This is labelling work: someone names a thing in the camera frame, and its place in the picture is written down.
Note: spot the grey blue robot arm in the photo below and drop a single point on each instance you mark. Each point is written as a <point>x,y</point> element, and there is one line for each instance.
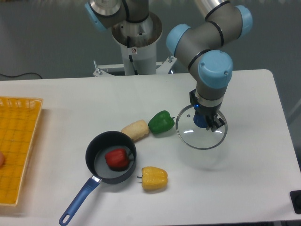
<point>198,49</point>

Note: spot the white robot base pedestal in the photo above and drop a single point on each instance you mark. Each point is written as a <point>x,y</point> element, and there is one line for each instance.
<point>138,46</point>

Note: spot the green bell pepper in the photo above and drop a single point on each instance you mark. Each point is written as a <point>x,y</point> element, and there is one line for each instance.
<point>161,122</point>

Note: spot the glass pot lid blue knob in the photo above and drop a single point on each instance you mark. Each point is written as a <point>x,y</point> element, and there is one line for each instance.
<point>195,135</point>

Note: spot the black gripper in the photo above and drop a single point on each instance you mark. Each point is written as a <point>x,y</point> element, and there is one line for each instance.
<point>206,111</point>

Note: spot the red bell pepper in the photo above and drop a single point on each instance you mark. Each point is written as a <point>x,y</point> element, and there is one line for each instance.
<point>118,159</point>

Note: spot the dark saucepan blue handle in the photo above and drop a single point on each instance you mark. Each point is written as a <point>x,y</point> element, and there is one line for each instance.
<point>101,173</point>

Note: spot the black socket on table edge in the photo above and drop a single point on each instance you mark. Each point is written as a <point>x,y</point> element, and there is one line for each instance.
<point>296,200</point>

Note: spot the beige bread roll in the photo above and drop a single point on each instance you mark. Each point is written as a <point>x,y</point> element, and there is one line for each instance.
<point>136,130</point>

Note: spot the yellow bell pepper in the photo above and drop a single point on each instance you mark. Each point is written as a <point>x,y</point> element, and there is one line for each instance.
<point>153,178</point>

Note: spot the yellow woven basket tray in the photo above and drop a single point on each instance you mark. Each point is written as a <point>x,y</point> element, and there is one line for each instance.
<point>19,117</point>

